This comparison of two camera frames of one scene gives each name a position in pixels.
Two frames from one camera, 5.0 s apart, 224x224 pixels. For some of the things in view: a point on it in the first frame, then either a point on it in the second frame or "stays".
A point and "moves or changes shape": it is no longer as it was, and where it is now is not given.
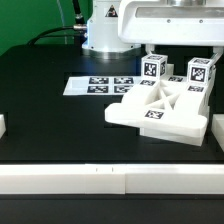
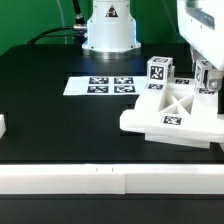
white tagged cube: x=154 y=66 moves or changes shape
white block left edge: x=2 y=125 stays
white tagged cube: x=200 y=71 moves or changes shape
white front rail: x=111 y=179 stays
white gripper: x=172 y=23 to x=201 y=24
